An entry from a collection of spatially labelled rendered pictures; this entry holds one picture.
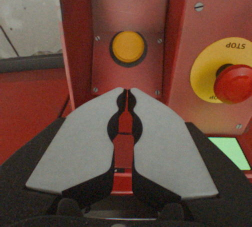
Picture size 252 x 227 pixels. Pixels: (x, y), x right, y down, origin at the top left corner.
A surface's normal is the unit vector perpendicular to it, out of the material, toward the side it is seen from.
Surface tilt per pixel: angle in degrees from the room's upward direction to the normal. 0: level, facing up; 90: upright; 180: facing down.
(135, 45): 35
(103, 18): 0
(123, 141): 90
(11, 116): 90
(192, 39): 0
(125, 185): 90
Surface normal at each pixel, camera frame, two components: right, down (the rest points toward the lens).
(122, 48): -0.01, 0.02
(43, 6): -0.04, 0.59
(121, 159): 0.04, -0.80
